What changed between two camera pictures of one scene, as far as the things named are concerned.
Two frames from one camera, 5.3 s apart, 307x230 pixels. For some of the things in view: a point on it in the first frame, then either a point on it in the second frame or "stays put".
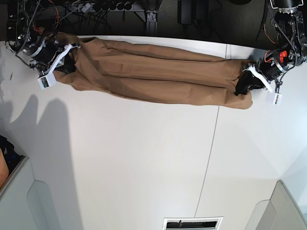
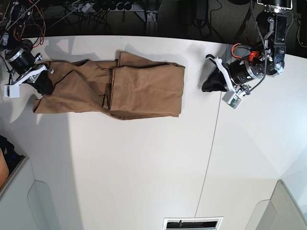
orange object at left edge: (4, 169) stays put
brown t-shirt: (102, 63) → (132, 87)
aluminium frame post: (151, 26) stays put
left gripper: (54, 55) → (25, 68)
